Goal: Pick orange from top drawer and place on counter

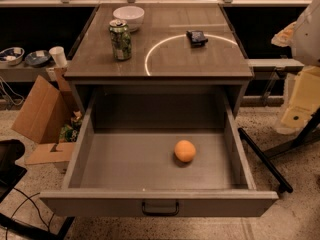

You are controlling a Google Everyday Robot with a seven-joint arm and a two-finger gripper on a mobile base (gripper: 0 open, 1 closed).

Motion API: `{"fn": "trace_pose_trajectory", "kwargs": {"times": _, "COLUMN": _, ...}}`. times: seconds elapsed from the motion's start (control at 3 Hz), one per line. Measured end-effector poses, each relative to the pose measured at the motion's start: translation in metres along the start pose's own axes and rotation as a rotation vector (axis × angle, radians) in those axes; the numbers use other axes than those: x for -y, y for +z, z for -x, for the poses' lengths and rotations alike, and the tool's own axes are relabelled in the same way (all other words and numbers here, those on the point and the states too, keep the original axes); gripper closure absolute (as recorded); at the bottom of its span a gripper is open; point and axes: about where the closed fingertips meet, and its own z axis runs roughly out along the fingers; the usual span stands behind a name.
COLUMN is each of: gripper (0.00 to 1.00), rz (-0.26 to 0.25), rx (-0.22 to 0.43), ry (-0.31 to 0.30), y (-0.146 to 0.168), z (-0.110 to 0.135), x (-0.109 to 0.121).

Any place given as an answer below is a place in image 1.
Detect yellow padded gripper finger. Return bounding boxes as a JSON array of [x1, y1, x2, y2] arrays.
[[280, 66, 320, 130]]

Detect orange fruit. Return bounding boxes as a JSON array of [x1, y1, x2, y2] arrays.
[[174, 140, 196, 163]]

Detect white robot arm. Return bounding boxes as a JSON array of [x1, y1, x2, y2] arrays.
[[281, 0, 320, 128]]

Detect grey open drawer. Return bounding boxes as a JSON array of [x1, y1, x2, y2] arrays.
[[40, 86, 278, 217]]

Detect grey side shelf right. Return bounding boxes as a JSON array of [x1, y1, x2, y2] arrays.
[[247, 58, 303, 72]]

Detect grey side shelf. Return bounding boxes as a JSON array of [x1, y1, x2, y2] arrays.
[[247, 58, 303, 72], [0, 61, 58, 82]]

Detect black metal stand leg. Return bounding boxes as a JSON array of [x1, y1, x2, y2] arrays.
[[238, 128, 293, 193]]

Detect small black packet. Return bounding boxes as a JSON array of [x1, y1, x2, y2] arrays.
[[186, 30, 208, 47]]

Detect grey cabinet with countertop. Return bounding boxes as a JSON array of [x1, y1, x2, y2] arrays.
[[65, 3, 253, 112]]

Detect white bowl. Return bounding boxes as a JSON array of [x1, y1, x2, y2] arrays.
[[113, 6, 145, 32]]

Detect green soda can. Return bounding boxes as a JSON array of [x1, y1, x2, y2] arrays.
[[109, 19, 131, 61]]

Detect green snack bags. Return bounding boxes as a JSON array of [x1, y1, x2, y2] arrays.
[[59, 111, 83, 143]]

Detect white paper cup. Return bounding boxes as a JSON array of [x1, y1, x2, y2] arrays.
[[49, 46, 67, 67]]

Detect brown cardboard box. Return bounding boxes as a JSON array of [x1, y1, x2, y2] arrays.
[[12, 68, 80, 171]]

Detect dark blue bowl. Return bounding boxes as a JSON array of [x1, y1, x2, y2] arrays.
[[25, 50, 51, 67]]

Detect grey side shelf left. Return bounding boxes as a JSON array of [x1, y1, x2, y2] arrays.
[[0, 61, 58, 82]]

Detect blue patterned bowl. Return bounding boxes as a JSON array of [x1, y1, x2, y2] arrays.
[[0, 47, 25, 66]]

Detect black chair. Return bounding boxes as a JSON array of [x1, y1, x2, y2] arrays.
[[0, 139, 27, 202]]

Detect black drawer handle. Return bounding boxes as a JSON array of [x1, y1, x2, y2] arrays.
[[141, 201, 180, 217]]

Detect black floor cable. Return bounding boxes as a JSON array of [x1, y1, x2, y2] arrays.
[[4, 187, 56, 240]]

